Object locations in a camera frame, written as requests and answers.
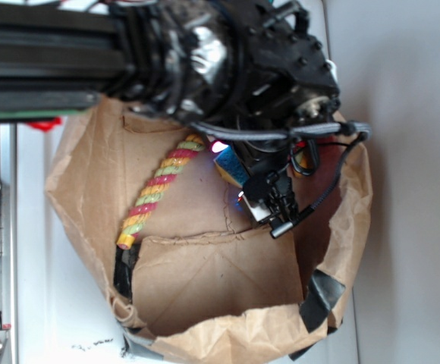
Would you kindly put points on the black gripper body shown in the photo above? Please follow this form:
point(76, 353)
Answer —
point(267, 164)

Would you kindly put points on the green and yellow sponge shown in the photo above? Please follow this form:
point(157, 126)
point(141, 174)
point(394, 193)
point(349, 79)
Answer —
point(230, 168)

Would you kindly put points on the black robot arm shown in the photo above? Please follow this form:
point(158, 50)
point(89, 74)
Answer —
point(247, 72)

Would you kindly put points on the brown paper bag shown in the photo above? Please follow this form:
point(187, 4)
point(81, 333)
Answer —
point(206, 286)

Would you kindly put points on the multicolour twisted rope toy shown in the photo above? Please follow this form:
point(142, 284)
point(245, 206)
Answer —
point(154, 190)

